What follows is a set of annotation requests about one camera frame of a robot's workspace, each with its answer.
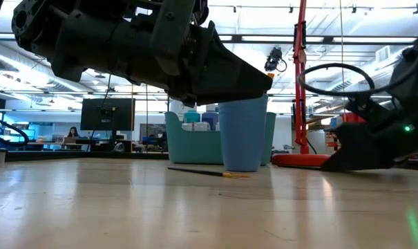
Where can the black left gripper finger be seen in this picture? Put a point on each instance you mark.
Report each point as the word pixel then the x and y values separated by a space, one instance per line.
pixel 229 79

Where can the large light blue paint bottle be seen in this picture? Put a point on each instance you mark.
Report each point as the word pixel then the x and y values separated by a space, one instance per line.
pixel 192 117

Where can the black overhead frame bar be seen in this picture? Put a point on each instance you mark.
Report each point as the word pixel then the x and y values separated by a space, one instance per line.
pixel 236 38

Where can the blue plastic cup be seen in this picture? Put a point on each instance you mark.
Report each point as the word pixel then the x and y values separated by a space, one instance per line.
pixel 243 138

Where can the black monitor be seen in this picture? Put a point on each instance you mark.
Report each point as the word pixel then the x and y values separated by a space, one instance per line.
pixel 91 114

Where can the large purple paint bottle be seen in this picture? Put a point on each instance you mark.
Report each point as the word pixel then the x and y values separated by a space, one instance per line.
pixel 210 119

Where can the red storage bin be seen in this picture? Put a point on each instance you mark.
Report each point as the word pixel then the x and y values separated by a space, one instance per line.
pixel 353 117

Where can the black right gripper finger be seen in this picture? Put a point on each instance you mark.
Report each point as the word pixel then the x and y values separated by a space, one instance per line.
pixel 360 148

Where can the black hanging camera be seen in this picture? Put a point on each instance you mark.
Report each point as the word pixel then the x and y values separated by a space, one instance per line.
pixel 273 59

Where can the gold ferrule black paintbrush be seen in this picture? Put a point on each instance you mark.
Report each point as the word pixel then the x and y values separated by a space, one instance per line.
pixel 201 172

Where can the person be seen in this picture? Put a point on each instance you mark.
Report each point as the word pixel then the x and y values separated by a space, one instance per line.
pixel 73 133

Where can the teal plastic bin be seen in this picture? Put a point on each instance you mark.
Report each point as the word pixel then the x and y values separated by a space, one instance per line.
pixel 191 148

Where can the red desk lamp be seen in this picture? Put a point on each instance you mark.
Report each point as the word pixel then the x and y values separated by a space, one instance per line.
pixel 300 114

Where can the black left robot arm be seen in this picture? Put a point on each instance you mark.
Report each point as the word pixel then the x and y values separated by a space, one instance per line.
pixel 32 27

